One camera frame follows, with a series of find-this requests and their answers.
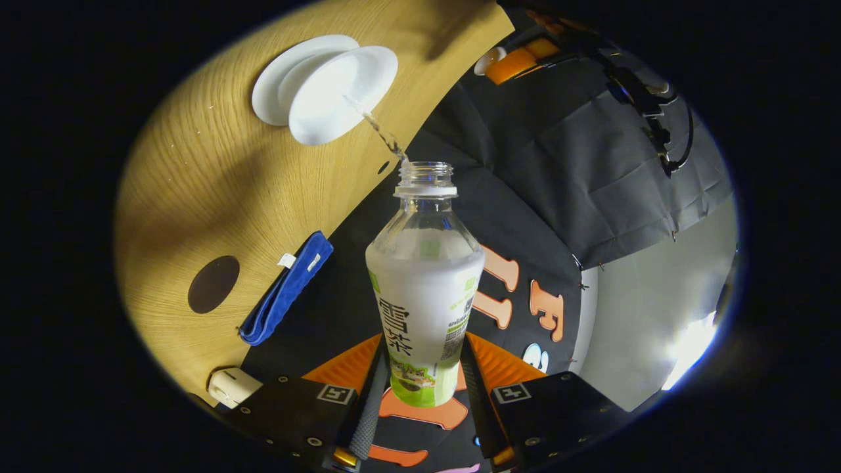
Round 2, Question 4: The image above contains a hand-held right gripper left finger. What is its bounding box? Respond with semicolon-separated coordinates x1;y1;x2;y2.
227;333;390;473

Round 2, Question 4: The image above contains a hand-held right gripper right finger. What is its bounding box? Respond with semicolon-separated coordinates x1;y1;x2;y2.
459;332;635;470

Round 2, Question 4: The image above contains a clear water bottle green label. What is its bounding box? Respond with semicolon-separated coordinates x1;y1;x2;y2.
365;161;486;408

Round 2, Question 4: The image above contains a clear water stream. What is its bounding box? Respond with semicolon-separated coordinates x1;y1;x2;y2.
342;94;409;163

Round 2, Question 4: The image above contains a white teacup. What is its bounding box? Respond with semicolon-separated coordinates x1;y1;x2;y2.
288;45;399;146

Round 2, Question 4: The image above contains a dark round coaster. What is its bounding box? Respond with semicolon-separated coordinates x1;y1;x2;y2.
188;256;240;315

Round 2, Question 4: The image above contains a white toaster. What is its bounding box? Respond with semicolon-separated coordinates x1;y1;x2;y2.
208;368;263;409

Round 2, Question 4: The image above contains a blue folded towel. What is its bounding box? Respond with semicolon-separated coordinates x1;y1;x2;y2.
238;231;334;347

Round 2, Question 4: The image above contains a white saucer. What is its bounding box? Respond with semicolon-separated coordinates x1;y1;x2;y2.
252;34;360;127

